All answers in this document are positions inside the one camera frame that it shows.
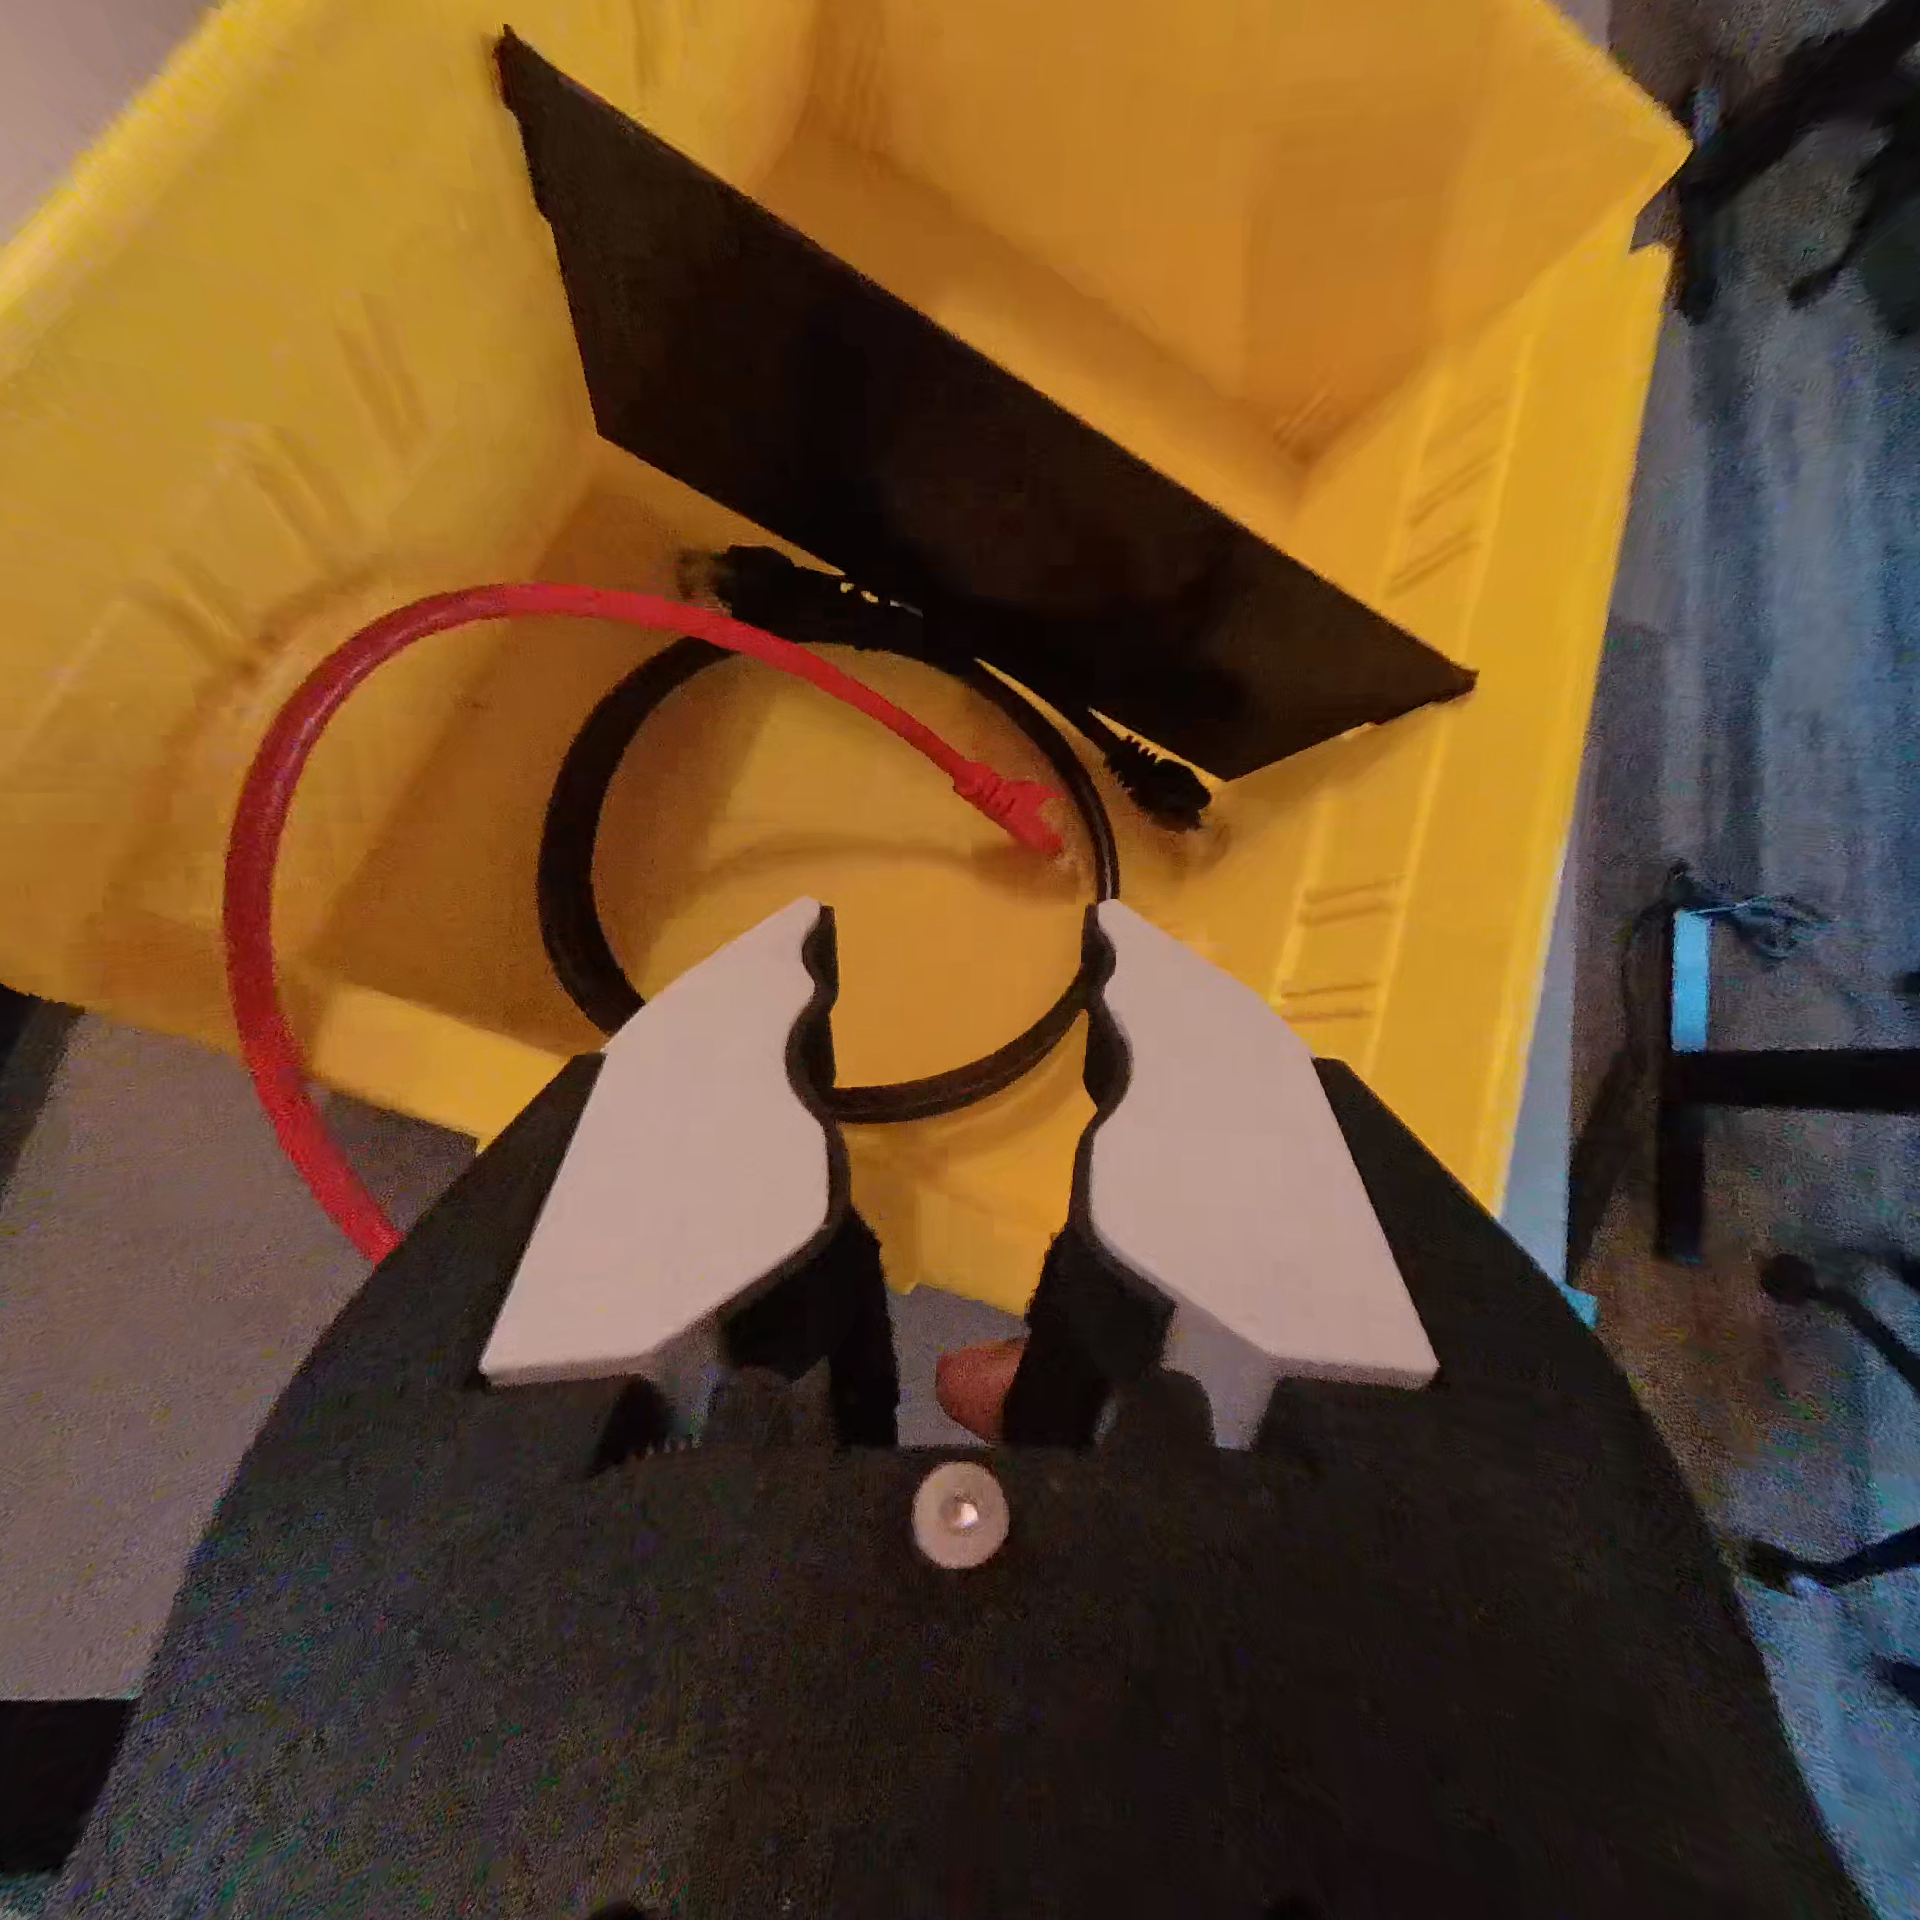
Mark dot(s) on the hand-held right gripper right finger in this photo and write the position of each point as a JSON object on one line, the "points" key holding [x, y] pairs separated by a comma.
{"points": [[1260, 1201]]}

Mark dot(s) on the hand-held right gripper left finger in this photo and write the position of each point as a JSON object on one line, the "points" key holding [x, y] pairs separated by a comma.
{"points": [[676, 1185]]}

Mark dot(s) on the yellow plastic bin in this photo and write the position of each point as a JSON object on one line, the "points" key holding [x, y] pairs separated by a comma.
{"points": [[375, 376]]}

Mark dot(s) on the grey desk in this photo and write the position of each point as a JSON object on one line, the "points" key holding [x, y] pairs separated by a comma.
{"points": [[182, 1348]]}

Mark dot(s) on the black bin divider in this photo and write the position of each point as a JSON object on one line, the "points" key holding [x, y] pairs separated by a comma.
{"points": [[901, 451]]}

